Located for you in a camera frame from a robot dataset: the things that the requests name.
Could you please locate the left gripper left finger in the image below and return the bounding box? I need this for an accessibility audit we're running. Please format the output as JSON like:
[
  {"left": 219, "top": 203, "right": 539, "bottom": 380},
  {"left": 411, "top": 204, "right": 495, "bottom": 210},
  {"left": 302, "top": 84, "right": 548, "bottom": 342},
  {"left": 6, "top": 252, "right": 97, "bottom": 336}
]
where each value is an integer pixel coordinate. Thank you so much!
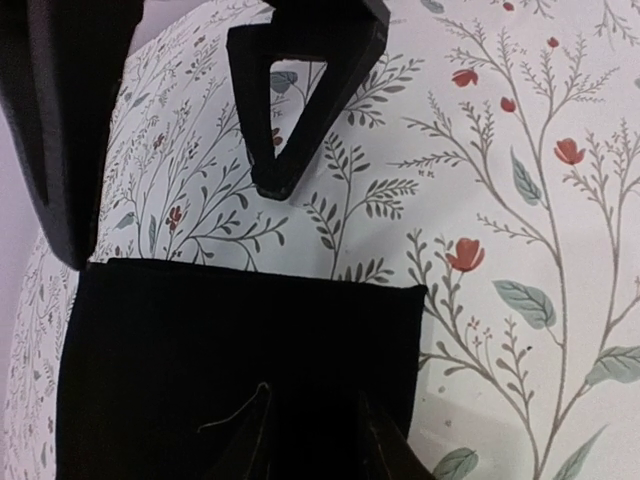
[{"left": 197, "top": 382, "right": 273, "bottom": 480}]

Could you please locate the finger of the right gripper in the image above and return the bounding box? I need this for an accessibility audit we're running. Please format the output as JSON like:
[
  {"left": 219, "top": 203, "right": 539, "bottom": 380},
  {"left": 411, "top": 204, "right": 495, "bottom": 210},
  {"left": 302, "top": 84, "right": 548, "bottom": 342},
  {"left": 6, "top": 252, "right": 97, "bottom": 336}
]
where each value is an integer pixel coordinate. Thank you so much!
[
  {"left": 1, "top": 0, "right": 144, "bottom": 270},
  {"left": 226, "top": 1, "right": 390, "bottom": 201}
]

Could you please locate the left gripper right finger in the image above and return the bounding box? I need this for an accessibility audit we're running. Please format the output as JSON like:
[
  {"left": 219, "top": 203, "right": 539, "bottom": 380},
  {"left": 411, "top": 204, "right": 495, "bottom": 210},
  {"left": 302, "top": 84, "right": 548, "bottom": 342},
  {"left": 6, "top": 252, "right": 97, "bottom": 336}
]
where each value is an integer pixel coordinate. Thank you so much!
[{"left": 358, "top": 392, "right": 435, "bottom": 480}]

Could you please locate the black t-shirt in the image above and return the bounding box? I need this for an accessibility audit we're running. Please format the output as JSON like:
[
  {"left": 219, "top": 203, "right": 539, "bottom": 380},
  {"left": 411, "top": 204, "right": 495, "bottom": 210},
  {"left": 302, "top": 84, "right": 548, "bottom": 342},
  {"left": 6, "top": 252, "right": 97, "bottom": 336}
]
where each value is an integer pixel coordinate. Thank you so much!
[{"left": 56, "top": 260, "right": 427, "bottom": 479}]

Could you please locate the floral patterned table mat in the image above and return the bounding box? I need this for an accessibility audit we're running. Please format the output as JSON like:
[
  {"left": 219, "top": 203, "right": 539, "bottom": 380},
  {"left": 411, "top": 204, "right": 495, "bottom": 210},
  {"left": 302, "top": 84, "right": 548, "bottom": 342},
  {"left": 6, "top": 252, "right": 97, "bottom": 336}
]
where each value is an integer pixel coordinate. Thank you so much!
[{"left": 1, "top": 1, "right": 639, "bottom": 479}]

